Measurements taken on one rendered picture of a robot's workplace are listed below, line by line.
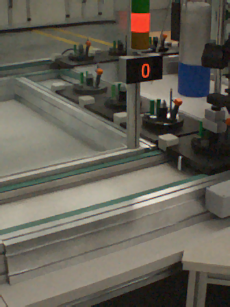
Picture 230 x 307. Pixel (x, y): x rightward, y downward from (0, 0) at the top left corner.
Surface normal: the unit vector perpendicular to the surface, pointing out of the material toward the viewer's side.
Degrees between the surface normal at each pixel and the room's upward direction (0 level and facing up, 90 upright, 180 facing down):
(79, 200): 0
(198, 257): 0
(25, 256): 90
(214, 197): 90
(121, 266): 0
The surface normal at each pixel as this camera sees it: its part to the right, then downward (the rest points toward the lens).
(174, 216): 0.53, 0.31
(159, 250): 0.00, -0.93
